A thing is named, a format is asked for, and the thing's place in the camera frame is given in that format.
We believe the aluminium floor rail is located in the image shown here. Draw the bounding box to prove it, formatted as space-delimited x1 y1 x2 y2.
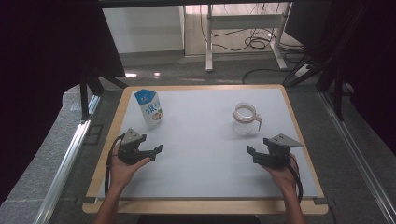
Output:
34 94 102 224
319 91 396 224

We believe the white table mat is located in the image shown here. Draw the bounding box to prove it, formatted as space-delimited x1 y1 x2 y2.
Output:
97 88 319 200

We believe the black metal stand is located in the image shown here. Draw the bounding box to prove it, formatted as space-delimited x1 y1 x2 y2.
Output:
281 6 356 122

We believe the white and blue salt bag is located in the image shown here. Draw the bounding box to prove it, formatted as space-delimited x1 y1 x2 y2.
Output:
134 89 163 129

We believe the tangle of black floor cables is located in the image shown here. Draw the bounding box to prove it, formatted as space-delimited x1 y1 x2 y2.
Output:
199 3 305 85

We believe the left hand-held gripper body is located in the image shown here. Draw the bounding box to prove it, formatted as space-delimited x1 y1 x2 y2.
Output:
117 128 142 165

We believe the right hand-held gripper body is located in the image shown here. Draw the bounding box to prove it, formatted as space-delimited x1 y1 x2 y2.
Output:
260 133 304 169

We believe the white cabinet panel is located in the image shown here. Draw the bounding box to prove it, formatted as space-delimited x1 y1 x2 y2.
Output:
102 6 185 54

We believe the black floor bracket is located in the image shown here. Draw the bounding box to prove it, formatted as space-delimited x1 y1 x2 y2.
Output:
83 124 105 147

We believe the white metal desk frame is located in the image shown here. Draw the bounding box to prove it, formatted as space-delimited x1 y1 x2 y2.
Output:
205 3 292 73

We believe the black curtain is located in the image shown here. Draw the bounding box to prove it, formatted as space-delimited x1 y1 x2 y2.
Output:
284 0 396 157
0 0 126 204

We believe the left hand-held gripper black cable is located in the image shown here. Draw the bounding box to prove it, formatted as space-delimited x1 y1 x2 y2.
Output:
104 133 126 196

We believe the person's left hand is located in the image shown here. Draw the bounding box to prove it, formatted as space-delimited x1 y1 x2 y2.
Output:
110 146 151 190

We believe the black tripod stand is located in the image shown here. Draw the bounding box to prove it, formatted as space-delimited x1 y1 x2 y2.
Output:
78 66 129 121

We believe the person's right hand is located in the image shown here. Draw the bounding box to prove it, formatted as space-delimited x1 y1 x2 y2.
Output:
263 154 299 195

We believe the glass jar with wooden rim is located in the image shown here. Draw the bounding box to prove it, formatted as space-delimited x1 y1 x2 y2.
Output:
233 102 263 136

